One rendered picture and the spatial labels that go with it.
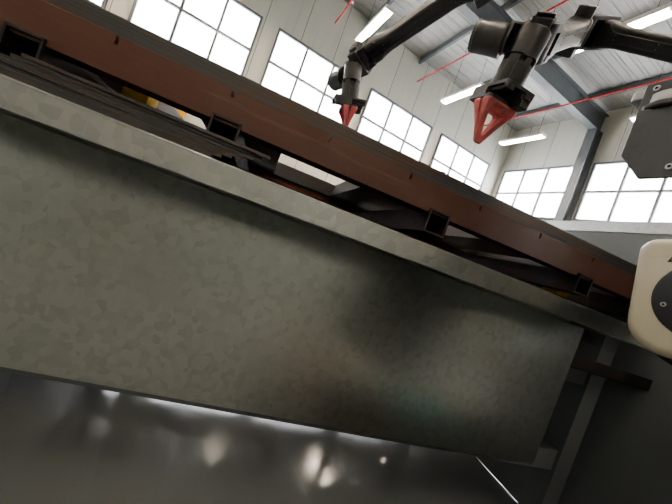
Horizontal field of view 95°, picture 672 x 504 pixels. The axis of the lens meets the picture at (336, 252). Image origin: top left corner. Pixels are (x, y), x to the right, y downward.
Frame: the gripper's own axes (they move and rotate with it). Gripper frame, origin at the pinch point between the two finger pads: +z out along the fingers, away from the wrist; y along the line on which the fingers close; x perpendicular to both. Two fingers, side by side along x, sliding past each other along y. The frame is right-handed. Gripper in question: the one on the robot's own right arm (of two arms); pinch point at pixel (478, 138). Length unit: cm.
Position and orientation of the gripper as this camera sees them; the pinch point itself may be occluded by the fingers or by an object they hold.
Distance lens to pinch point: 69.8
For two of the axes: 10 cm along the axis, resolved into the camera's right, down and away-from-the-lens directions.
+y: 1.7, 3.4, -9.3
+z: -4.0, 8.8, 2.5
